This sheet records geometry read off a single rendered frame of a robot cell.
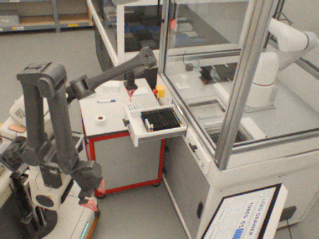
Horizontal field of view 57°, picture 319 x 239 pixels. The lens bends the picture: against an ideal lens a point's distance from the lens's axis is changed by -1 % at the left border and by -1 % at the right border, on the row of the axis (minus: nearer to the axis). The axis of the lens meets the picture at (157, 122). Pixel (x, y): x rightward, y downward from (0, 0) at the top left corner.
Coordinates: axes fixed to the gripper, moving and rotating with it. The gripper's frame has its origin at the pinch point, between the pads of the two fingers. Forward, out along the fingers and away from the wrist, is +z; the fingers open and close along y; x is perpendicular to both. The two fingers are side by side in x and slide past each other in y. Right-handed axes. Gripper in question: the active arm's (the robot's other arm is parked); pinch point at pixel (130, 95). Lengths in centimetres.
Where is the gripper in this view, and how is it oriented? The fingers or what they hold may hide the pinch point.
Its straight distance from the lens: 208.0
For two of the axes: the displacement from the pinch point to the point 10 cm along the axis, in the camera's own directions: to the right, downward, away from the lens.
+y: -4.8, -5.6, 6.8
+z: -0.7, 7.9, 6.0
